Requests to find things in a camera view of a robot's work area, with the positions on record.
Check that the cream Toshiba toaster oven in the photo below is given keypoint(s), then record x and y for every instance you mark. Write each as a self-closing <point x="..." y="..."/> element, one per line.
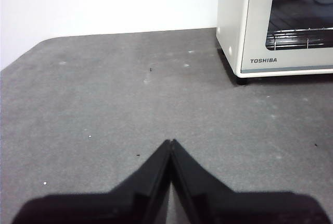
<point x="229" y="13"/>

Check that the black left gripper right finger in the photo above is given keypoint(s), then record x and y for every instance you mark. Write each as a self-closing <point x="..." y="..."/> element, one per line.
<point x="221" y="205"/>

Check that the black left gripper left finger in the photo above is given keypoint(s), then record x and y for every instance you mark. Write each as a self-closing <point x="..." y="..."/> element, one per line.
<point x="117" y="205"/>

